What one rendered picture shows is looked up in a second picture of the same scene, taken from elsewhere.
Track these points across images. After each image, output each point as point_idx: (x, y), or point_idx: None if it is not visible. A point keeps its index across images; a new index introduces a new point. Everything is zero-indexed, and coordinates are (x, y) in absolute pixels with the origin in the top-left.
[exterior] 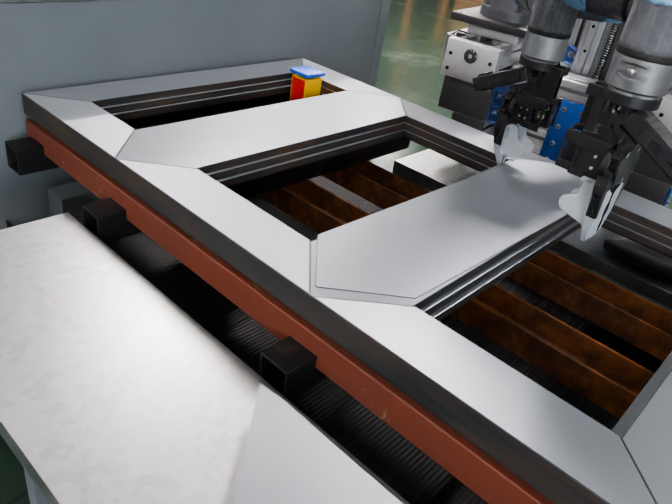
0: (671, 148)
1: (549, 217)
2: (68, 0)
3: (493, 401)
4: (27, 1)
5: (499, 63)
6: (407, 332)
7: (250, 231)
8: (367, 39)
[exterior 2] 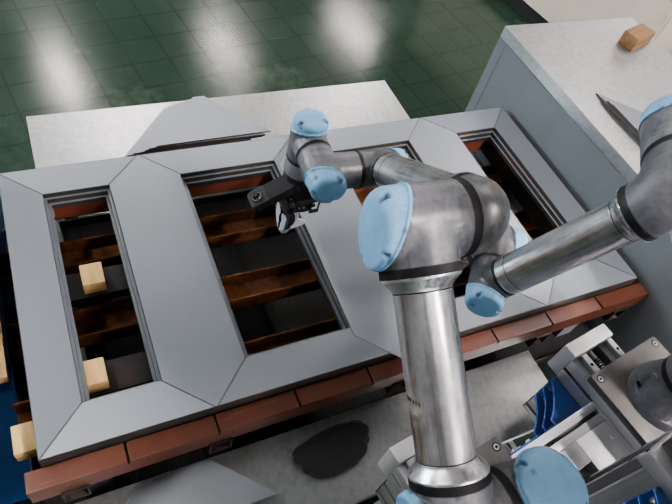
0: (264, 184)
1: (330, 270)
2: (549, 92)
3: (214, 151)
4: (536, 76)
5: (564, 358)
6: (259, 149)
7: (344, 136)
8: None
